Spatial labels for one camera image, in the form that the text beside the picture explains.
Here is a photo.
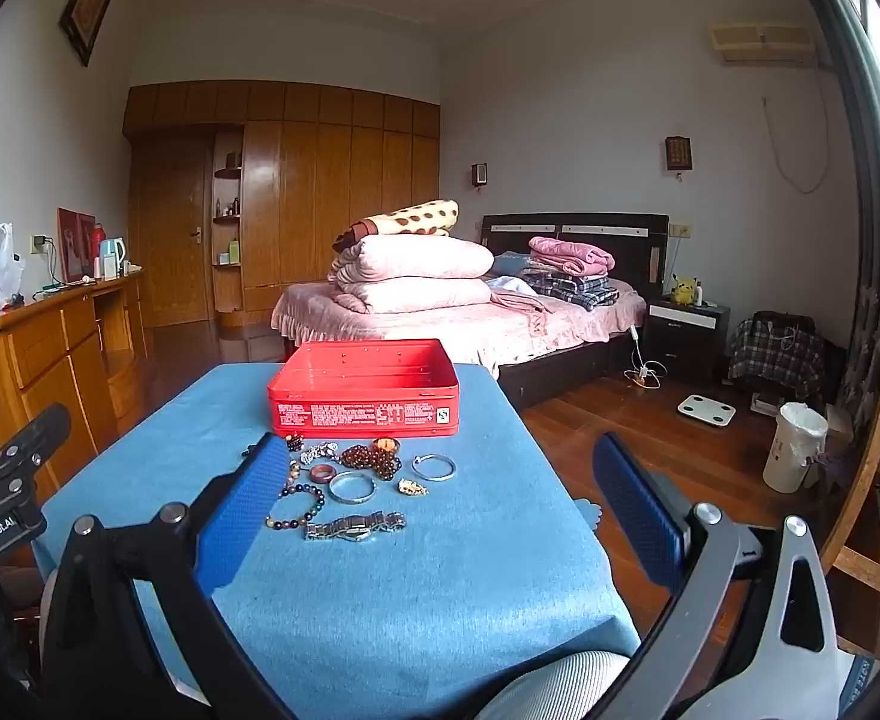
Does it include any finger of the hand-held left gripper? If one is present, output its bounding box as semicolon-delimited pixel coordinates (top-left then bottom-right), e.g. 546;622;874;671
0;403;72;497

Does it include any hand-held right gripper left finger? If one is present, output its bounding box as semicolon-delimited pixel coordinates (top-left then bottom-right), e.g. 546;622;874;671
42;432;292;647

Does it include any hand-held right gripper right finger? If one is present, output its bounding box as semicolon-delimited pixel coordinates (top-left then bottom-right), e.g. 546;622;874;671
593;432;846;661

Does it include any multicolour bead bracelet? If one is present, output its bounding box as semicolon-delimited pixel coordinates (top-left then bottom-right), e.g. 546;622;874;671
265;481;326;530

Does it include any wide silver bangle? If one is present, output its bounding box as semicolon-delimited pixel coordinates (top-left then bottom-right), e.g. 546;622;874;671
327;470;377;505

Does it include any silver metal watch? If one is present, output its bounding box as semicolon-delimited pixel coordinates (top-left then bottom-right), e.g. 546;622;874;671
305;511;407;542

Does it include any brown bead bracelet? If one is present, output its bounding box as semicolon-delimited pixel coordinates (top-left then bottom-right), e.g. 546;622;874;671
338;444;400;481

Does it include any red tin box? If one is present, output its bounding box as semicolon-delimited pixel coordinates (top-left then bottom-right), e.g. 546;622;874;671
266;339;461;440

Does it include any thin silver bangle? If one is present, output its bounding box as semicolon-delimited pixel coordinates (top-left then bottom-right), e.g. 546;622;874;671
411;454;457;482

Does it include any wooden sideboard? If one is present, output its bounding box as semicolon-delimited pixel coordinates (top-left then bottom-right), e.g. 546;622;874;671
0;270;148;511

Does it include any white bathroom scale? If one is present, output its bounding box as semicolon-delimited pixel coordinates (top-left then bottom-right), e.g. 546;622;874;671
677;394;738;428

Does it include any white trash bin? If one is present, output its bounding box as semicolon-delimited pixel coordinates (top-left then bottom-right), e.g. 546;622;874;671
762;401;829;494

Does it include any dark nightstand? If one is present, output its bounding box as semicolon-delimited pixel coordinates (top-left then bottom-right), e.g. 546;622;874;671
645;298;732;385

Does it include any blue tablecloth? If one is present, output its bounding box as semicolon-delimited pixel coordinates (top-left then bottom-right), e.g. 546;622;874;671
31;362;643;720

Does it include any plaid cloth covered chair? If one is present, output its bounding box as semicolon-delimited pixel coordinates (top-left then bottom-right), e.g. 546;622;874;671
728;311;831;402

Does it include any folded plaid clothing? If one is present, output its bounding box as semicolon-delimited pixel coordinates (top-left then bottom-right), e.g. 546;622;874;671
522;270;621;308

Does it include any pink fringed scarf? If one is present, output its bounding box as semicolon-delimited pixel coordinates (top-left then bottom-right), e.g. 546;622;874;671
492;289;553;338

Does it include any wooden door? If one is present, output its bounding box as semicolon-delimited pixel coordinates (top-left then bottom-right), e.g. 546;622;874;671
131;136;212;327

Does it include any pink bedspread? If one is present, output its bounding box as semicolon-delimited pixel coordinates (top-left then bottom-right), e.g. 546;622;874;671
271;277;647;380

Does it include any folded pink clothing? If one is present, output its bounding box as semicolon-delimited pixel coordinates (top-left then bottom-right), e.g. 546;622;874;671
528;237;615;276

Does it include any blue pillow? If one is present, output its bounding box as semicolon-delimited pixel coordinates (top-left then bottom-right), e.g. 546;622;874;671
488;251;538;278

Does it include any folded pink quilt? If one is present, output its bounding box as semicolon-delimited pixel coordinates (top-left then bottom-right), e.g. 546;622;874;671
332;276;493;314
327;235;495;286

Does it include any dark wooden bed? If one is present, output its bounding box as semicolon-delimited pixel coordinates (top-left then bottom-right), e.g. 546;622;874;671
271;214;669;410

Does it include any dark floral curtain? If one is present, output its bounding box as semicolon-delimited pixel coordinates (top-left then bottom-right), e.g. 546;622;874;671
788;0;880;466

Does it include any wooden wardrobe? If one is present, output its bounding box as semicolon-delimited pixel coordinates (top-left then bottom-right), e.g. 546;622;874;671
123;80;441;316

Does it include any spotted blanket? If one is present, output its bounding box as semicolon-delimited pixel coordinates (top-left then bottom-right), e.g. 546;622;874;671
332;199;459;252

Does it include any beige air conditioner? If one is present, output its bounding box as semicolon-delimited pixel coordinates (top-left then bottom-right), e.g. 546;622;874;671
711;22;818;65

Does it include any white power strip cable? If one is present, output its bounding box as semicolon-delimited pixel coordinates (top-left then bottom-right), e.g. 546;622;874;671
623;326;667;391

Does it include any red picture frame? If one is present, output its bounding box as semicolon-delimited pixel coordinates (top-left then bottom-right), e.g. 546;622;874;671
57;208;97;284

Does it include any hanging white cord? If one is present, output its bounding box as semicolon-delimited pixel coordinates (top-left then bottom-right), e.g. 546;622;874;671
761;96;831;194

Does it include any dark framed wall picture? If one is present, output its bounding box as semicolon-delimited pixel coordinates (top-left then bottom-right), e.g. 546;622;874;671
59;0;116;67

